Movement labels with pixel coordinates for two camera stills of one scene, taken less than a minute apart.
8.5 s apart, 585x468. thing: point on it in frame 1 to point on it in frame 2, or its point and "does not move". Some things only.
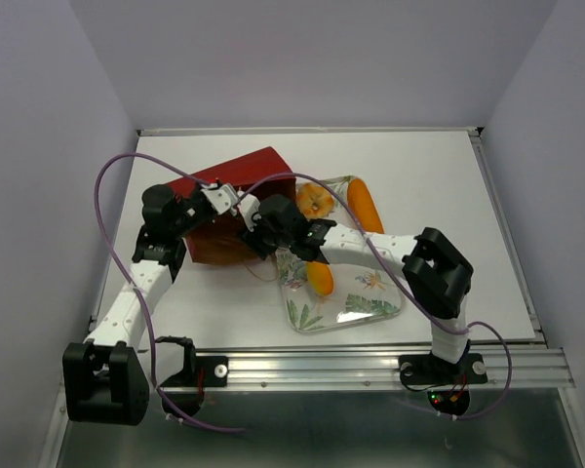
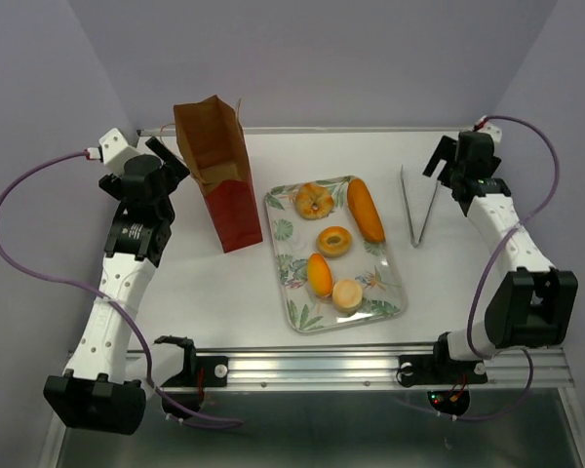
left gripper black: [197, 191] to [174, 171]
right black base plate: [424, 370] does not move
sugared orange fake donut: [321, 277] does not move
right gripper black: [252, 240] to [447, 149]
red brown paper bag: [220, 240] to [214, 147]
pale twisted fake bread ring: [315, 201] does not move
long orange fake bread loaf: [362, 203] does not move
